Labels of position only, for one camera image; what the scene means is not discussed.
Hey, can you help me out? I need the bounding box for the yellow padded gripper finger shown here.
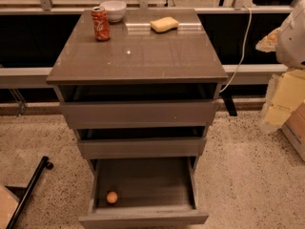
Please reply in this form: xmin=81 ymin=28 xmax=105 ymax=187
xmin=258 ymin=70 xmax=305 ymax=134

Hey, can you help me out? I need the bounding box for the small orange fruit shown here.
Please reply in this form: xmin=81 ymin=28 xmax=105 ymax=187
xmin=107 ymin=191 xmax=118 ymax=204

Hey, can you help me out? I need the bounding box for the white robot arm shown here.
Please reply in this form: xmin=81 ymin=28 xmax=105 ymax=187
xmin=255 ymin=3 xmax=305 ymax=133

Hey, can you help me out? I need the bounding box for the grey drawer cabinet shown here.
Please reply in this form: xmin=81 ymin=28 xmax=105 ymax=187
xmin=46 ymin=8 xmax=229 ymax=164

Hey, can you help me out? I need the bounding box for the grey bottom drawer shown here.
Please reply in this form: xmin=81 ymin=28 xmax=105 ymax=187
xmin=79 ymin=157 xmax=208 ymax=229

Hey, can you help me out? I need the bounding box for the grey drawer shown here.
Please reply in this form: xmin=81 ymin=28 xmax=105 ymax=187
xmin=77 ymin=126 xmax=206 ymax=159
xmin=79 ymin=157 xmax=208 ymax=229
xmin=57 ymin=83 xmax=216 ymax=129

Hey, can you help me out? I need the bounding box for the grey middle drawer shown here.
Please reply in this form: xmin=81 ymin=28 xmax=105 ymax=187
xmin=77 ymin=126 xmax=206 ymax=159

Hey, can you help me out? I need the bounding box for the grey top drawer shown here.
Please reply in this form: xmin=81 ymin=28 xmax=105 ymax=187
xmin=57 ymin=83 xmax=216 ymax=129

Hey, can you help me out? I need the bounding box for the cardboard box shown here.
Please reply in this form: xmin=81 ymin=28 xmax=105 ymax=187
xmin=282 ymin=101 xmax=305 ymax=161

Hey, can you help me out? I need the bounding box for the yellow sponge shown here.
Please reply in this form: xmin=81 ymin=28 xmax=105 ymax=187
xmin=150 ymin=17 xmax=179 ymax=32

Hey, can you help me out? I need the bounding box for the white ceramic bowl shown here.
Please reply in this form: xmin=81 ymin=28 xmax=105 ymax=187
xmin=100 ymin=0 xmax=127 ymax=23

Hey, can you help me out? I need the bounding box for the red soda can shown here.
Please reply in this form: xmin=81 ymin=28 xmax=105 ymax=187
xmin=91 ymin=7 xmax=111 ymax=41

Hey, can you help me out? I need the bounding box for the black metal bar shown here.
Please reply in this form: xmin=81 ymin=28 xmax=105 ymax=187
xmin=6 ymin=156 xmax=53 ymax=229

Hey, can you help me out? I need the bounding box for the wooden board corner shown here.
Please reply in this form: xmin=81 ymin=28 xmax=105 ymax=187
xmin=0 ymin=184 xmax=19 ymax=229

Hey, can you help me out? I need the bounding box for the grey metal rail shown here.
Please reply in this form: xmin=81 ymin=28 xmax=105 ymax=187
xmin=0 ymin=64 xmax=287 ymax=89

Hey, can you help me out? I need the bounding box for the white cable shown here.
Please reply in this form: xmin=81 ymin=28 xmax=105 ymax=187
xmin=218 ymin=5 xmax=253 ymax=94

